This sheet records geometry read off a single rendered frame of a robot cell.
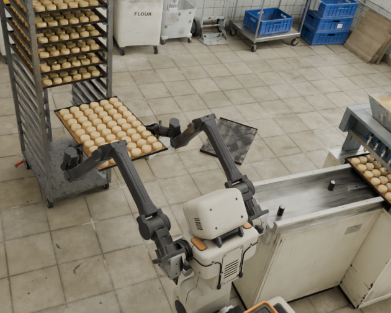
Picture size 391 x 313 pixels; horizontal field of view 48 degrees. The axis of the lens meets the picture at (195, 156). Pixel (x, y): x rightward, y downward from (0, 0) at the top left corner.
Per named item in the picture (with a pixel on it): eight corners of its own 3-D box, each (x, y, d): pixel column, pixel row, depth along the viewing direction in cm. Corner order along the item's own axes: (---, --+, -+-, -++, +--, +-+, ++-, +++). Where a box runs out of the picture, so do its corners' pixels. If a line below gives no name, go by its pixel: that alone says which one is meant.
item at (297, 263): (308, 253, 322) (350, 161, 266) (336, 292, 299) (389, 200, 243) (223, 277, 296) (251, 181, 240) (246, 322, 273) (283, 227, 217)
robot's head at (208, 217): (252, 222, 170) (242, 185, 169) (210, 242, 160) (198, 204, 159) (231, 221, 182) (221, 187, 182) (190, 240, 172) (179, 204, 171)
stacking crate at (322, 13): (336, 6, 642) (341, -8, 630) (354, 17, 616) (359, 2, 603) (303, 7, 618) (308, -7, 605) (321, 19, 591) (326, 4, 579)
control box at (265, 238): (249, 212, 249) (254, 195, 240) (269, 244, 233) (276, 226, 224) (243, 213, 248) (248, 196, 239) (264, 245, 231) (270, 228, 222)
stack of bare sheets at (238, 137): (241, 165, 391) (241, 163, 389) (199, 151, 399) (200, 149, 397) (257, 131, 437) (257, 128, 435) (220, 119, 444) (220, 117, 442)
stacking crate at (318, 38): (329, 32, 667) (333, 20, 654) (344, 44, 639) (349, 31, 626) (296, 33, 645) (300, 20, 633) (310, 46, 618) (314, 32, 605)
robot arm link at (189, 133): (194, 131, 203) (215, 124, 207) (189, 120, 203) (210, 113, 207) (171, 151, 243) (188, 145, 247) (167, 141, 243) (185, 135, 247)
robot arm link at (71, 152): (67, 182, 209) (83, 178, 215) (71, 166, 202) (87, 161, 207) (56, 166, 214) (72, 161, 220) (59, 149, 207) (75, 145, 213)
